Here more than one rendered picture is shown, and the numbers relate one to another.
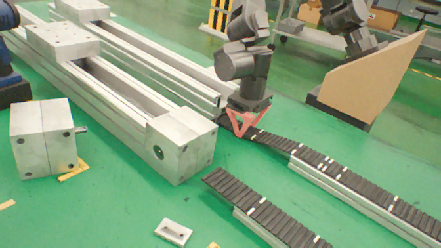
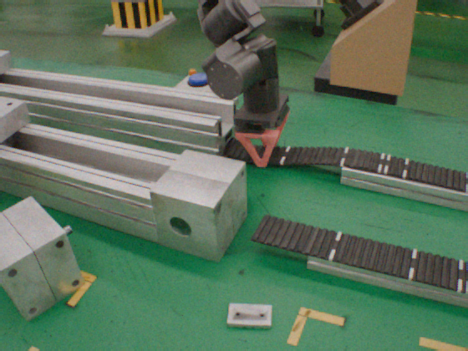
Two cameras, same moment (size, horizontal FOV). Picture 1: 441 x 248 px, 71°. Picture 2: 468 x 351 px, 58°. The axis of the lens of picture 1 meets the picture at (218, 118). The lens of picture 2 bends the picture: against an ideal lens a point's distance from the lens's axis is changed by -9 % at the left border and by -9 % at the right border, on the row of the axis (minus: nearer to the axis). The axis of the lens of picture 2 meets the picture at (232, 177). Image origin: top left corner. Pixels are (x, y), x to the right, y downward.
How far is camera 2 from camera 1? 0.11 m
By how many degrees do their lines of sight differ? 10
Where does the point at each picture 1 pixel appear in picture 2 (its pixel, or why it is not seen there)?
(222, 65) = (221, 78)
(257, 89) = (271, 95)
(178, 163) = (216, 231)
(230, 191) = (295, 241)
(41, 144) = (36, 268)
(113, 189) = (143, 294)
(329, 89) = (341, 66)
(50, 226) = not seen: outside the picture
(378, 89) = (400, 50)
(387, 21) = not seen: outside the picture
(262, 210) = (343, 247)
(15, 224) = not seen: outside the picture
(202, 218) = (273, 286)
